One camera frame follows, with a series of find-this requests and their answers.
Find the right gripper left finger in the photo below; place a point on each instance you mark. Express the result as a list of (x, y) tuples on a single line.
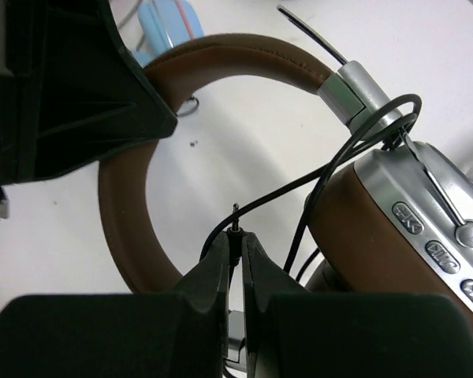
[(176, 333)]

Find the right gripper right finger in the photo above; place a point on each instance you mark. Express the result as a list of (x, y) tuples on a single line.
[(292, 332)]

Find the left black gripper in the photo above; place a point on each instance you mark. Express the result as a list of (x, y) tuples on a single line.
[(80, 98)]

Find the brown silver headphones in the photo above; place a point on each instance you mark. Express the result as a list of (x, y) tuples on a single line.
[(251, 136)]

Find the blue pink headphones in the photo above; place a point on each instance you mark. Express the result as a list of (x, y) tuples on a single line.
[(165, 24)]

